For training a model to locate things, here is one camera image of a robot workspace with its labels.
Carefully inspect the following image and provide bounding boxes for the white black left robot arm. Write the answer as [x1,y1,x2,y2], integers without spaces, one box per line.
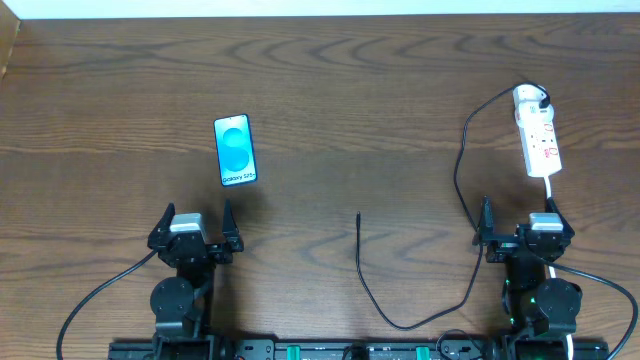
[147,201,244,359]

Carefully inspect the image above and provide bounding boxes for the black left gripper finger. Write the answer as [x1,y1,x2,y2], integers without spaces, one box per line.
[222,199,238,243]
[152,203,175,241]

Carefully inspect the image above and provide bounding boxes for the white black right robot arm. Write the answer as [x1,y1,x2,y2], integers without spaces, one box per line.
[473,197,582,359]

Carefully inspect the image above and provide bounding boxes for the white USB charger adapter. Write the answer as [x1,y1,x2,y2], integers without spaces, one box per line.
[512,85,554,128]

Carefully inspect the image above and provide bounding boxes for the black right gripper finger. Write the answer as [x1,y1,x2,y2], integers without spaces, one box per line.
[545,197,574,235]
[476,196,494,241]

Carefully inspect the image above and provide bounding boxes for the white power strip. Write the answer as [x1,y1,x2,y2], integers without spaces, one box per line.
[517,96,562,178]

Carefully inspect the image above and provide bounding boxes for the white power strip cord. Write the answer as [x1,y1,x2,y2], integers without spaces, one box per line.
[542,174,575,360]

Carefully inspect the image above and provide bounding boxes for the black charging cable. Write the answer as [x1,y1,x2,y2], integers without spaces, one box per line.
[354,81,552,332]

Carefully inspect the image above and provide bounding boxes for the brown cardboard panel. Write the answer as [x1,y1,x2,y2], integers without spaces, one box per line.
[0,1,21,79]

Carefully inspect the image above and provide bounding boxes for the blue Galaxy smartphone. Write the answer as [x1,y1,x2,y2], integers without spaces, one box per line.
[213,114,258,187]

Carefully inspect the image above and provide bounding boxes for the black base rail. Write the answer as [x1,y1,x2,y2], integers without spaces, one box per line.
[107,337,611,360]

